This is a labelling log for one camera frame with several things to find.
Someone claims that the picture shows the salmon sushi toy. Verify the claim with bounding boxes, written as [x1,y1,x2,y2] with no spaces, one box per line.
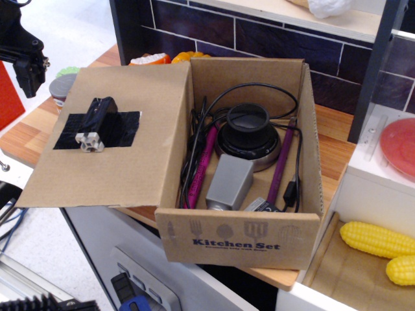
[129,53,171,65]

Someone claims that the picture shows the brown cardboard kitchen set box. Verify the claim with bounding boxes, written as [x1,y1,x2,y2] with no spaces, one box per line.
[17,58,324,270]

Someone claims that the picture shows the black 3D mouse puck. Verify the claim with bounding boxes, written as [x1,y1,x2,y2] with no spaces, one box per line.
[215,102,281,172]

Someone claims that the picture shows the white toy cauliflower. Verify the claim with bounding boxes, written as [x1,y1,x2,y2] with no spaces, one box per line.
[308,0,354,19]

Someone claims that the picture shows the grey oven control panel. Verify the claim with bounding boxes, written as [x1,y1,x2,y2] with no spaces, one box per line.
[110,248,182,310]

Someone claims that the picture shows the wooden drawer tray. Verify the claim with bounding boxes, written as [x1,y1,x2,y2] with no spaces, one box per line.
[302,213,414,310]

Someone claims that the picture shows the green toy vegetable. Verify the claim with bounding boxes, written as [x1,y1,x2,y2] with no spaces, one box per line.
[56,66,80,78]

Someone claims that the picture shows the small dark label box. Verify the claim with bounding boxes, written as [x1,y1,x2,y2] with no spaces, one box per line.
[244,197,282,213]

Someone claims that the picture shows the grey metal rectangular block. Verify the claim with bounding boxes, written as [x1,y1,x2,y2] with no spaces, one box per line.
[206,154,254,211]

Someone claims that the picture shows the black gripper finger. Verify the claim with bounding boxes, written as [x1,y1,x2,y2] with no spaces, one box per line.
[13,59,45,98]

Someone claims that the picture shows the red box at left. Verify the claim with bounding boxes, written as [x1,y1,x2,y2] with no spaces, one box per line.
[0,62,25,130]

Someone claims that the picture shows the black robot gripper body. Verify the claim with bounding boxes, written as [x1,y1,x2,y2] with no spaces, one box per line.
[1,1,49,65]

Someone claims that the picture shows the yellow toy corn lower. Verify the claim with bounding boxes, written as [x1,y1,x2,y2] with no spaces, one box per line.
[386,255,414,286]

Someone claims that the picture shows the yellow toy corn upper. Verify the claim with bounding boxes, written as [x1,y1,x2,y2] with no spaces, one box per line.
[340,222,414,259]

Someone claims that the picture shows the orange beans toy can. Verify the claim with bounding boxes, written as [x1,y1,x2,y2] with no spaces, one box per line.
[49,73,77,113]

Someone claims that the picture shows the yellow toy corn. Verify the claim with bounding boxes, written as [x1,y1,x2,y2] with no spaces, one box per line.
[386,255,414,286]
[340,222,414,259]

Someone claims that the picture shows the dark grey shelf post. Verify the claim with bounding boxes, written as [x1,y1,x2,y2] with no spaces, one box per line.
[348,0,409,143]

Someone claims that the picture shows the magenta pen left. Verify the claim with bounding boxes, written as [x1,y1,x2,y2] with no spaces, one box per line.
[184,125,219,209]

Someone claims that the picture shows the purple pen right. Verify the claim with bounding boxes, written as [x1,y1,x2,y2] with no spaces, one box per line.
[267,117,296,205]

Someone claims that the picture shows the black heatsink bottom left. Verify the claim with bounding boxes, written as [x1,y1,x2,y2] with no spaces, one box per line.
[1,295,100,311]

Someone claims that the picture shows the orange toy pumpkin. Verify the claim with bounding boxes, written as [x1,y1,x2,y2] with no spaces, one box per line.
[171,51,210,64]

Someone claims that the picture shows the red plastic plate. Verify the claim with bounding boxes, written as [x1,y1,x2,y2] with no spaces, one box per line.
[380,118,414,178]

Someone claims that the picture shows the blue cable on floor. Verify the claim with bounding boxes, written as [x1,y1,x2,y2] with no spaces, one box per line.
[0,207,30,253]

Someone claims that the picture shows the blue black knob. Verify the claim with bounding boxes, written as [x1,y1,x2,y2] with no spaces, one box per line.
[111,273,161,311]

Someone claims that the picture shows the black taped handle block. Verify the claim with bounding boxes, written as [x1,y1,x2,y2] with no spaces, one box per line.
[54,97,141,152]

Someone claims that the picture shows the black usb cable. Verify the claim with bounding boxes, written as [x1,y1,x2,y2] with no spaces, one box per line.
[179,82,304,214]

